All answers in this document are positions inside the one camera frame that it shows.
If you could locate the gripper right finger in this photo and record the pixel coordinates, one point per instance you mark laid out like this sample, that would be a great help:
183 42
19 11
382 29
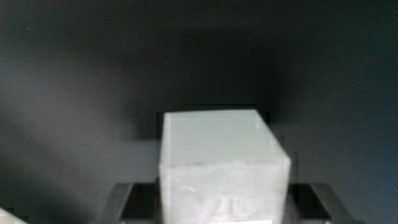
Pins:
337 216

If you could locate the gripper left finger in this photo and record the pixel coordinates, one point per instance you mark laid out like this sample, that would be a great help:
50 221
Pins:
112 215

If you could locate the white leg with tag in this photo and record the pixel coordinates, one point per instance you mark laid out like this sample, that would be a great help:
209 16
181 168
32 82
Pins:
224 169

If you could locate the white square tabletop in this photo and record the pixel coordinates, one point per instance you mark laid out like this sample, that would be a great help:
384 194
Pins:
7 218

